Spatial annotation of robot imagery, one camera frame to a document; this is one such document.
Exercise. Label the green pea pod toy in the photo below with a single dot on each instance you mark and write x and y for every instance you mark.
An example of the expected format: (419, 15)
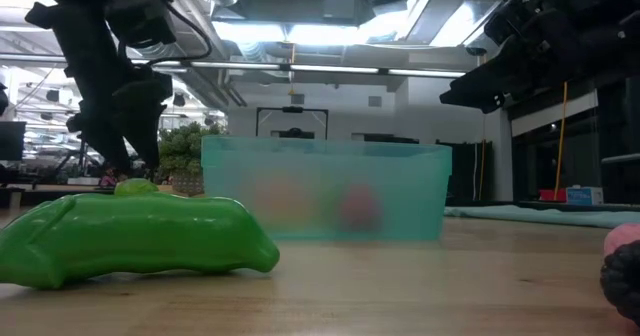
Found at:
(140, 236)

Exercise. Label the green succulent potted plant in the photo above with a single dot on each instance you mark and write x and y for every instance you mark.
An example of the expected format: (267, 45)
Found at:
(182, 151)

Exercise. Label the pink peach toy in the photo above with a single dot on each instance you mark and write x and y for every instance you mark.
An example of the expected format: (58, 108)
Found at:
(625, 236)

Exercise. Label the grey wall vent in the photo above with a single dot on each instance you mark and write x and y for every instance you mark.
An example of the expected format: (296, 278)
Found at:
(375, 101)
(297, 99)

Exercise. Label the blue cloth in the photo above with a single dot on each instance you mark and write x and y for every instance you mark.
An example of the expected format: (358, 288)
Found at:
(525, 215)

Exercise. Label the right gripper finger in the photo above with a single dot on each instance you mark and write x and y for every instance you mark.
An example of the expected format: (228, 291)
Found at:
(480, 98)
(492, 76)

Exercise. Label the black metal rig frame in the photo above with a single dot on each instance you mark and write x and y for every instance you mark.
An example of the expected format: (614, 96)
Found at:
(631, 126)

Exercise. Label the teal translucent plastic tupperware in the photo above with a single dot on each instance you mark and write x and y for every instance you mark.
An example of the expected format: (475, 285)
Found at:
(415, 191)

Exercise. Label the long ceiling light tube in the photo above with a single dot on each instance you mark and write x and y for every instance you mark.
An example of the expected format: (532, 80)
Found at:
(325, 69)

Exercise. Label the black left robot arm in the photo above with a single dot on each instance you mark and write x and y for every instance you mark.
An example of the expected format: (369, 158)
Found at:
(75, 26)

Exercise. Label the green cabbage toy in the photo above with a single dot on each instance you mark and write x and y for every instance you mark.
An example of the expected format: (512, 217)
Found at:
(135, 187)

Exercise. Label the black blackberry toy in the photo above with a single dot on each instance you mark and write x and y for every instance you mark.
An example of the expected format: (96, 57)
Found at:
(625, 281)

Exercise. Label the person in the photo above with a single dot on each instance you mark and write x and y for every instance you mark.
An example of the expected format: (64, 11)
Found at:
(295, 132)

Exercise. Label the yellow banana toy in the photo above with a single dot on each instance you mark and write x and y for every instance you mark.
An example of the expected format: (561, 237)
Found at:
(280, 201)

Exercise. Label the black computer monitor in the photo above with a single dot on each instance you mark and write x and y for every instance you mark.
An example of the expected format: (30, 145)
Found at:
(11, 141)

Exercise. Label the red box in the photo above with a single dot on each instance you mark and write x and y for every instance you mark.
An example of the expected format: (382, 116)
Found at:
(552, 195)

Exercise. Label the grey ceiling box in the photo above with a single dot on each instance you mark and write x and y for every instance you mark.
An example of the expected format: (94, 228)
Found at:
(340, 3)

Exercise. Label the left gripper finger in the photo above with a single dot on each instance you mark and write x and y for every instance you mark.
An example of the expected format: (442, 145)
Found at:
(112, 136)
(146, 131)

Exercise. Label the blue and white box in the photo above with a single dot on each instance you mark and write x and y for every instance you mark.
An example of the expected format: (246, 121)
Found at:
(585, 195)

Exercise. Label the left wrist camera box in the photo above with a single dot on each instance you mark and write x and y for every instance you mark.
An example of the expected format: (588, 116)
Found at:
(140, 16)

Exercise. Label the black background rig frame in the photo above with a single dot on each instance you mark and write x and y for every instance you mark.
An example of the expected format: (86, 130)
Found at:
(292, 109)

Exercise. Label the black cabinet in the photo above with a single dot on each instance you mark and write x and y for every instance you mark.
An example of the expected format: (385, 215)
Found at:
(465, 171)

